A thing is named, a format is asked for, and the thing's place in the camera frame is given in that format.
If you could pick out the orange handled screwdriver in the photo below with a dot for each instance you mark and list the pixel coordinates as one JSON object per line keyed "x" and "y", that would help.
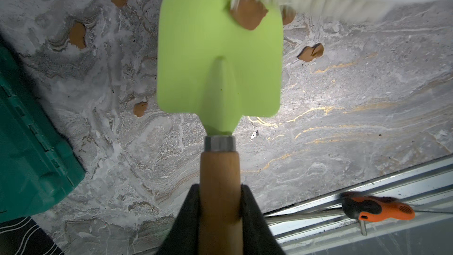
{"x": 375, "y": 209}

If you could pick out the wide green trowel wooden handle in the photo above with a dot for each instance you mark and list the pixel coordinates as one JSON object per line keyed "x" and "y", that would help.
{"x": 211, "y": 66}

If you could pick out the green plastic tool case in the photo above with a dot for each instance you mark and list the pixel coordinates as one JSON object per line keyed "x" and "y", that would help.
{"x": 38, "y": 166}

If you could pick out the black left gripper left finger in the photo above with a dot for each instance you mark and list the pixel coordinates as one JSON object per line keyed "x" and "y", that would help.
{"x": 183, "y": 237}

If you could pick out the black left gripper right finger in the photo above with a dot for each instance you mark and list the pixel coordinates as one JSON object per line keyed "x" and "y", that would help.
{"x": 257, "y": 237}

